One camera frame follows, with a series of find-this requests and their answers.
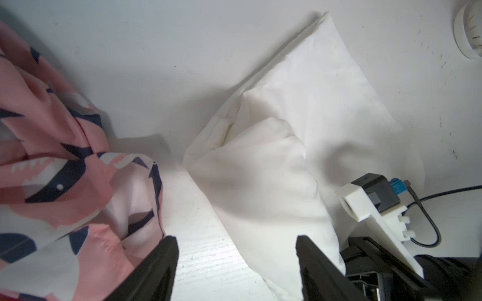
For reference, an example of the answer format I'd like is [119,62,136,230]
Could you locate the pink patterned garment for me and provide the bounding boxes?
[1,24,164,300]

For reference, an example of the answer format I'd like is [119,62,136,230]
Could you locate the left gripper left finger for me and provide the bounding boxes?
[106,236,179,301]

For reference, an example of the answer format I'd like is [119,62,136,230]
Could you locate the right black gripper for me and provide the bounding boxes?
[341,237,481,300]

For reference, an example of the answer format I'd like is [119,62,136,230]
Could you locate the white ceramic holder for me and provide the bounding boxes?
[453,1,481,60]

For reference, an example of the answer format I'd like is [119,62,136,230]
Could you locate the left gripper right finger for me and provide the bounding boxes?
[296,235,367,301]

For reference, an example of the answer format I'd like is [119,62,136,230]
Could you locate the white shorts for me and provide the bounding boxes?
[183,13,425,300]

